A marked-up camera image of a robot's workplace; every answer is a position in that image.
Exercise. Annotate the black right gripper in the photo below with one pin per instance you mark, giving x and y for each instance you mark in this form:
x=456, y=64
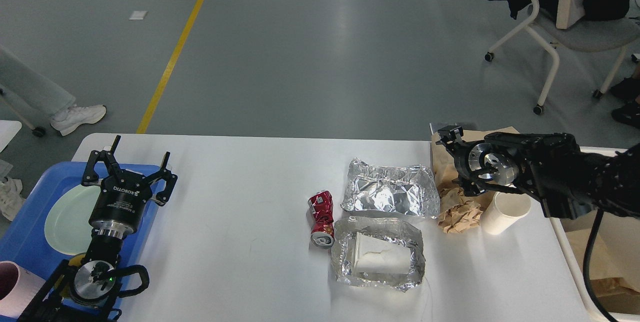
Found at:
x=475, y=176

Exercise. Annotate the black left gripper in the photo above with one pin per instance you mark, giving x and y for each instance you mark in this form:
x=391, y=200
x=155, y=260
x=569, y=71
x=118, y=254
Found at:
x=123, y=194

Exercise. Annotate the brown paper bag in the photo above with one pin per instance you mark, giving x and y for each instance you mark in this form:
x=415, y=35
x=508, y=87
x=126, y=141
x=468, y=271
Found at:
x=442, y=167
x=606, y=277

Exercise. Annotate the brown paper ball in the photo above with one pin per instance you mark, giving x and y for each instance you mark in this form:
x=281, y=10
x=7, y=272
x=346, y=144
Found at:
x=460, y=213

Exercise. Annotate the white paper cup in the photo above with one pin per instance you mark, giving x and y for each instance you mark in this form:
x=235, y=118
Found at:
x=376, y=256
x=504, y=210

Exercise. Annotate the light green plate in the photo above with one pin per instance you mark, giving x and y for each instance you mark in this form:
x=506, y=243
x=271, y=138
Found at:
x=67, y=229

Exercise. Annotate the teal mug yellow inside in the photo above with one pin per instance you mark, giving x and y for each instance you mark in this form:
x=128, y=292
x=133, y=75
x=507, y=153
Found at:
x=77, y=260

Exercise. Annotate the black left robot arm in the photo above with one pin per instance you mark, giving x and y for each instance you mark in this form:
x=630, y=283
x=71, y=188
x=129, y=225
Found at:
x=89, y=291

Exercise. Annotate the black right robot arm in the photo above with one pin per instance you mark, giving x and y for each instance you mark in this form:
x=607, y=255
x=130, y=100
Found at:
x=552, y=169

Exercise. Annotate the grey floor plate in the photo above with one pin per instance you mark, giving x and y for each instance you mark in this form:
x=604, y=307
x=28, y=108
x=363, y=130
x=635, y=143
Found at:
x=435, y=127
x=468, y=126

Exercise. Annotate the crumpled aluminium foil sheet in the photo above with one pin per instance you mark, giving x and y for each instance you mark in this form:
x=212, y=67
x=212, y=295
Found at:
x=409, y=191

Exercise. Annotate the aluminium foil tray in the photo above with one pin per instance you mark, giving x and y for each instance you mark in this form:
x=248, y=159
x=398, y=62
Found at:
x=393, y=230

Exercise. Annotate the blue plastic tray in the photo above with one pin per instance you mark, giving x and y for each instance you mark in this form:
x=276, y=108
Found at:
x=24, y=242

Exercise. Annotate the white chair at left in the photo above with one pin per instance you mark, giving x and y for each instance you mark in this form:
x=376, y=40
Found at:
x=9, y=128

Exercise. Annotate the white paper cup lying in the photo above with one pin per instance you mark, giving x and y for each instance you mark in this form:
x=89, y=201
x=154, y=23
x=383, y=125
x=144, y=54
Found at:
x=376, y=256

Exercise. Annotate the crushed red soda can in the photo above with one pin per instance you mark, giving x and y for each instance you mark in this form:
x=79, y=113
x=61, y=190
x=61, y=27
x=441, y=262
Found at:
x=321, y=208

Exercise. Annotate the pink ribbed cup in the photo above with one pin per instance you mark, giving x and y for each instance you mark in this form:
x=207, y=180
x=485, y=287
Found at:
x=18, y=287

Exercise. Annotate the white paper scrap on floor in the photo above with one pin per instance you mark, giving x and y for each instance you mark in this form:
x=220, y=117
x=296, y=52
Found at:
x=138, y=15

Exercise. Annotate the grey white office chair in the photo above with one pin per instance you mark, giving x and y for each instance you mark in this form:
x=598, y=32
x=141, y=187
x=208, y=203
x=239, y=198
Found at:
x=584, y=36

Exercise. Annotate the person legs black sneakers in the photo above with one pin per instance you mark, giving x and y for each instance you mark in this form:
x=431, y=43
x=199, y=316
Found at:
x=628, y=91

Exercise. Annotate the beige plastic bin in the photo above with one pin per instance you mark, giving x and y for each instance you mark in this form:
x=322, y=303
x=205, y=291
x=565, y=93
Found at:
x=621, y=235

